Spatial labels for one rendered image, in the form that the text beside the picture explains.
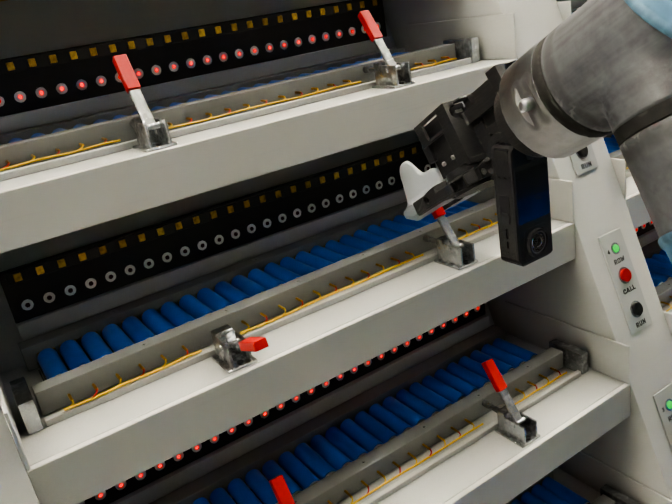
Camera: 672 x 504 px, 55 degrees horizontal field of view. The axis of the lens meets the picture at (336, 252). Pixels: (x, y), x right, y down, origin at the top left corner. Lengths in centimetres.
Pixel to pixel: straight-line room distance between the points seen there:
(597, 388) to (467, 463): 20
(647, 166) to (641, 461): 51
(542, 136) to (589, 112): 5
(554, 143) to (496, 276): 22
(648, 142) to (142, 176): 38
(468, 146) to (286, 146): 17
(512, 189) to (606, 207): 28
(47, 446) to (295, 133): 34
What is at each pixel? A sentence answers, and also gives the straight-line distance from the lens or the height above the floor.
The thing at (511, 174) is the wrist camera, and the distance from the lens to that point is 58.
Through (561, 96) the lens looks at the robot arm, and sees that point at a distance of 51.
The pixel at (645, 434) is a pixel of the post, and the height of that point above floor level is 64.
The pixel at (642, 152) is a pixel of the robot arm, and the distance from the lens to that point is 47.
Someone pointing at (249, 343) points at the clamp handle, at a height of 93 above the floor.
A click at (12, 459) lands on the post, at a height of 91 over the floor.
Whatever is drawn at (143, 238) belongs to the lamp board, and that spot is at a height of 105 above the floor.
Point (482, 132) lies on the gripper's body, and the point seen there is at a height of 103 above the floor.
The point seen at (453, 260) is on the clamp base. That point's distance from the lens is 70.
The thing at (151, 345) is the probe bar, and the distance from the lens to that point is 60.
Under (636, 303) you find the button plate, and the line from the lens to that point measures 85.
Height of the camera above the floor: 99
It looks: 2 degrees down
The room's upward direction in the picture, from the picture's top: 20 degrees counter-clockwise
